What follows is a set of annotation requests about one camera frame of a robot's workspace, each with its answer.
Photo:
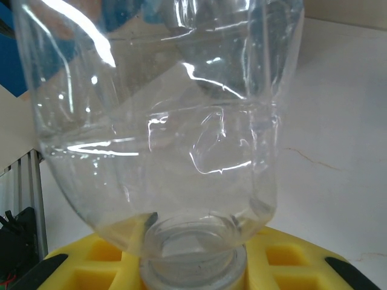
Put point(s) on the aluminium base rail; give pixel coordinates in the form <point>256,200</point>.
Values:
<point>27,181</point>

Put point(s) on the clear plastic bottle without cap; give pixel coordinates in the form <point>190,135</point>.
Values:
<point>151,136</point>

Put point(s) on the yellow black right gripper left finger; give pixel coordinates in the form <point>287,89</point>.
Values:
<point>90,256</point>

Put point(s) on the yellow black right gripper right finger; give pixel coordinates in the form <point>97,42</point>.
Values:
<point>287,259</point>

